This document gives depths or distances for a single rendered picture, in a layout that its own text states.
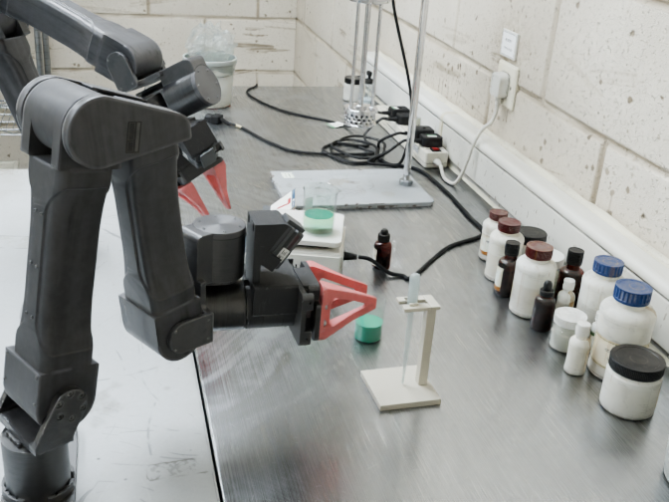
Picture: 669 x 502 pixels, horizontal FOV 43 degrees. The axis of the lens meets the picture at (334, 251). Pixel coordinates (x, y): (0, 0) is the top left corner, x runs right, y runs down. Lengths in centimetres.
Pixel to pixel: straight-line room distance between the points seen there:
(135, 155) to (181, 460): 36
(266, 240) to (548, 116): 82
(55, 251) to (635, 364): 69
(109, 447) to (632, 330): 66
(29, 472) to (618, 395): 68
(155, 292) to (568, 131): 90
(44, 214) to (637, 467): 70
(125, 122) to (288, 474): 42
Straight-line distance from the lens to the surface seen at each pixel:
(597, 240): 139
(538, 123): 165
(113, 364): 113
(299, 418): 102
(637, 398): 111
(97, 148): 75
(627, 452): 107
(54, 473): 89
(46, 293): 80
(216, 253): 90
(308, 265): 99
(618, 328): 115
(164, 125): 78
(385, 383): 108
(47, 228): 79
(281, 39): 371
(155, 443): 99
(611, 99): 144
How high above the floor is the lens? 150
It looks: 24 degrees down
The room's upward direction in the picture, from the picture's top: 4 degrees clockwise
